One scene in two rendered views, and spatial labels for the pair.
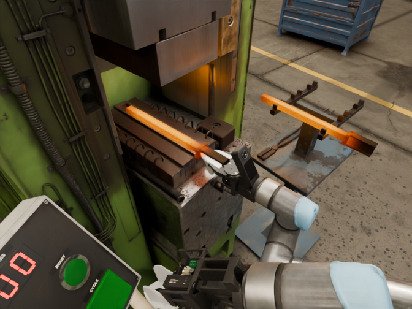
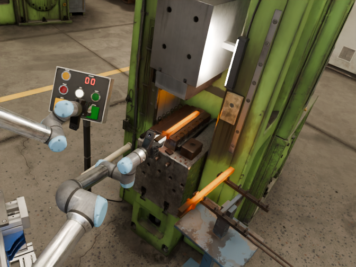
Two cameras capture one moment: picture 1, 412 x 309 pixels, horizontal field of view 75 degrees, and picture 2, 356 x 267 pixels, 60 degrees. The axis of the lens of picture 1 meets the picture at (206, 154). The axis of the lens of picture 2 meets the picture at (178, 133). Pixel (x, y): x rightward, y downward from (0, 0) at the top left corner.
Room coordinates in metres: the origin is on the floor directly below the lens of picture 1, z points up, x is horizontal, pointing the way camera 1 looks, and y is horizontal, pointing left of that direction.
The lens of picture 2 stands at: (0.37, -1.42, 2.08)
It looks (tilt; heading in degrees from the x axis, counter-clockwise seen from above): 36 degrees down; 77
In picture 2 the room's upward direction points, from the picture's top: 11 degrees clockwise
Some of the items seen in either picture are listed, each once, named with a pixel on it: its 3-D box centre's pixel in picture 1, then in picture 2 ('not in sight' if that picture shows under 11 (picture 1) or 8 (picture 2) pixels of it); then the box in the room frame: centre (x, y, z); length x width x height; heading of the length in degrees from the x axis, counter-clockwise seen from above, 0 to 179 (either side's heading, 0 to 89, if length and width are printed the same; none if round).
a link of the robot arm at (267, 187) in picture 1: (267, 191); (139, 156); (0.48, -0.17, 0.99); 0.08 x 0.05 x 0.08; 139
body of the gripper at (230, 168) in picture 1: (243, 179); (148, 150); (0.53, -0.11, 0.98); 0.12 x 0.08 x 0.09; 49
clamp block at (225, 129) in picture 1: (216, 132); (191, 149); (0.79, -0.04, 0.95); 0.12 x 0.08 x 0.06; 49
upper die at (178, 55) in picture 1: (133, 31); (191, 73); (0.75, 0.19, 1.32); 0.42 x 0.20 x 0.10; 49
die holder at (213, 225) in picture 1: (168, 176); (181, 158); (0.80, 0.17, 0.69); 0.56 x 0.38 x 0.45; 49
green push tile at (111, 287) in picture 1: (109, 297); (92, 112); (0.20, 0.19, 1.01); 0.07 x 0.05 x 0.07; 164
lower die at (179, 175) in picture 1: (151, 136); (181, 124); (0.75, 0.19, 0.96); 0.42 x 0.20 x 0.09; 49
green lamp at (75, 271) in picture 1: (75, 271); (95, 97); (0.21, 0.23, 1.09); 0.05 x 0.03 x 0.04; 139
